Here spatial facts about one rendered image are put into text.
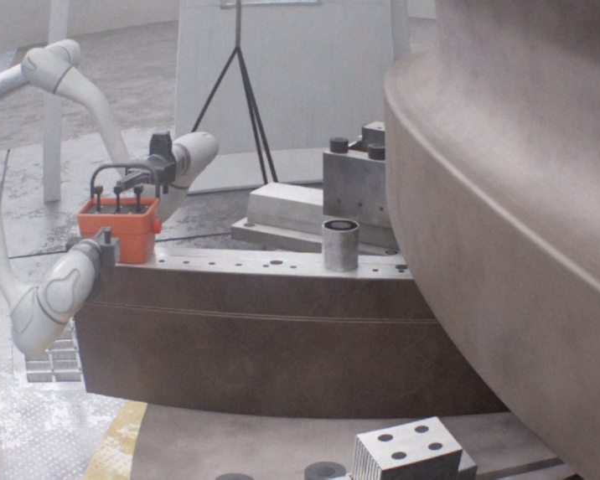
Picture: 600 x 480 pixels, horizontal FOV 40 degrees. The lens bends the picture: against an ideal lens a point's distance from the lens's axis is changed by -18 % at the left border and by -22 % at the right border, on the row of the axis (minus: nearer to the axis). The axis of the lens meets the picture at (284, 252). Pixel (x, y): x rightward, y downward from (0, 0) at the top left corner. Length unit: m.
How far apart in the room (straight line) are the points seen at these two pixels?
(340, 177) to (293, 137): 2.10
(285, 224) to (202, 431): 1.33
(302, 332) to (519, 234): 1.10
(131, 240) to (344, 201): 1.14
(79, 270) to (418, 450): 0.91
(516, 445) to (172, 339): 0.92
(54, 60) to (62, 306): 0.93
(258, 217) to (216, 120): 1.73
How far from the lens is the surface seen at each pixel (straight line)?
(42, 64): 2.53
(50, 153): 5.10
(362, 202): 3.16
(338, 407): 2.30
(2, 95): 2.78
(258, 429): 2.27
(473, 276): 1.36
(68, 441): 2.79
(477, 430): 2.26
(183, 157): 2.41
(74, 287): 1.83
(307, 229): 3.38
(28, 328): 1.95
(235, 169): 5.13
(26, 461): 2.69
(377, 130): 3.20
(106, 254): 2.03
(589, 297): 1.05
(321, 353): 2.23
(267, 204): 3.44
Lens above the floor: 1.50
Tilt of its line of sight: 21 degrees down
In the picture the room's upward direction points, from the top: straight up
